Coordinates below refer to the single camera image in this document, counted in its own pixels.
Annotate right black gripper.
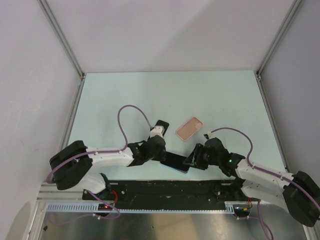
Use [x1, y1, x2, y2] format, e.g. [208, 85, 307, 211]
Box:
[182, 143, 220, 171]

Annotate blue smartphone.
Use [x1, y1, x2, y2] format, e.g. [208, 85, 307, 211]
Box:
[160, 152, 186, 168]

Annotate light blue phone case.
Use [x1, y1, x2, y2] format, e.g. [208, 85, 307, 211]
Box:
[171, 165, 190, 174]

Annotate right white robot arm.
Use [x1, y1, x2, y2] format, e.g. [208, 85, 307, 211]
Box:
[183, 137, 320, 227]

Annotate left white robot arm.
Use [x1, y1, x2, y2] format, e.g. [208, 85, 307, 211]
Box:
[46, 135, 166, 200]

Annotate pink phone case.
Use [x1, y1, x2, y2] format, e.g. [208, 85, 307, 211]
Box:
[175, 116, 204, 141]

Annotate black white-edged smartphone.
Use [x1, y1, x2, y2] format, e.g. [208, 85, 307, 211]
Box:
[150, 119, 170, 138]

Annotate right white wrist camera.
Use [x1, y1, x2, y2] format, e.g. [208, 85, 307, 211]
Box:
[203, 131, 214, 140]

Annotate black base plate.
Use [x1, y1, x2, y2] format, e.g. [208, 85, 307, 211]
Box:
[82, 179, 251, 211]

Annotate white slotted cable duct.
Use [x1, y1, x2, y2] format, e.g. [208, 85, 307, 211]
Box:
[46, 202, 235, 214]

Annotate left aluminium frame post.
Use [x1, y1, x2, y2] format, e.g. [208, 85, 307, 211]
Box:
[37, 0, 85, 80]

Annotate aluminium frame post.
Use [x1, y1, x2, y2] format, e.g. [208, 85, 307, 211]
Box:
[37, 0, 85, 80]
[256, 0, 305, 80]

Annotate right aluminium frame post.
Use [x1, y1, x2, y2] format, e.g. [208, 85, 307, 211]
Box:
[256, 0, 305, 80]

